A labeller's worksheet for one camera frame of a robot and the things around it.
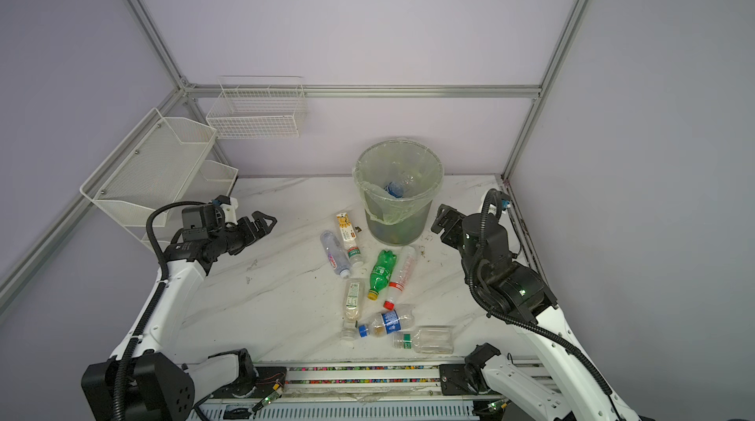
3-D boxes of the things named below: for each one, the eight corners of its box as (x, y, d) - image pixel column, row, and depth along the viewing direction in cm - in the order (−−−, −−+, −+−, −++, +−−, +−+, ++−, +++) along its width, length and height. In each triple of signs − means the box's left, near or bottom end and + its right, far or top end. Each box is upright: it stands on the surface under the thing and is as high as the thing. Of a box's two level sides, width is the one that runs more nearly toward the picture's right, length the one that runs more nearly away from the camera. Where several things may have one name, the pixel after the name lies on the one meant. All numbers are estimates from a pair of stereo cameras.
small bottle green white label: (342, 340, 81) (339, 335, 77) (347, 286, 92) (345, 278, 88) (361, 340, 81) (359, 335, 77) (364, 286, 92) (363, 278, 88)
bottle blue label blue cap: (363, 347, 80) (362, 342, 76) (358, 330, 83) (356, 324, 79) (417, 324, 84) (419, 318, 80) (410, 308, 87) (411, 301, 83)
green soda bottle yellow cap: (364, 297, 89) (363, 291, 86) (382, 255, 99) (382, 247, 95) (380, 303, 88) (380, 297, 84) (397, 259, 98) (397, 252, 94)
